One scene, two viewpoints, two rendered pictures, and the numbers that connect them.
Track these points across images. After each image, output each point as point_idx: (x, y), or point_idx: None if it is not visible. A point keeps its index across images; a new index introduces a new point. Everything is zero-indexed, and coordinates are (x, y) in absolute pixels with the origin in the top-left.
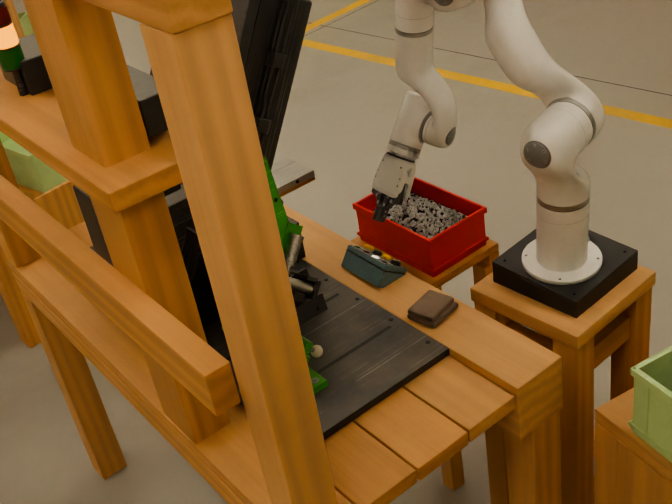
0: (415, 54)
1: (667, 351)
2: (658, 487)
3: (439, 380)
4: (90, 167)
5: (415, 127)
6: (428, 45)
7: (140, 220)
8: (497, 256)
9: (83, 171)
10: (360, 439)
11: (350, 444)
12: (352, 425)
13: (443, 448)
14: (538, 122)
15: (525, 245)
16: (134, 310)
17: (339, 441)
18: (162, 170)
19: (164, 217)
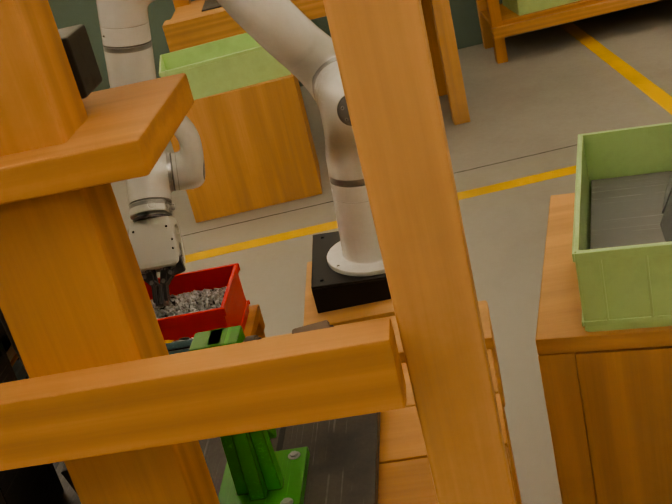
0: (146, 72)
1: (577, 231)
2: (641, 367)
3: (406, 384)
4: (35, 153)
5: (161, 172)
6: (153, 60)
7: (108, 234)
8: (263, 321)
9: (33, 158)
10: (413, 467)
11: (410, 478)
12: (385, 466)
13: (501, 415)
14: (337, 77)
15: (323, 263)
16: (158, 373)
17: (395, 484)
18: (159, 110)
19: (123, 230)
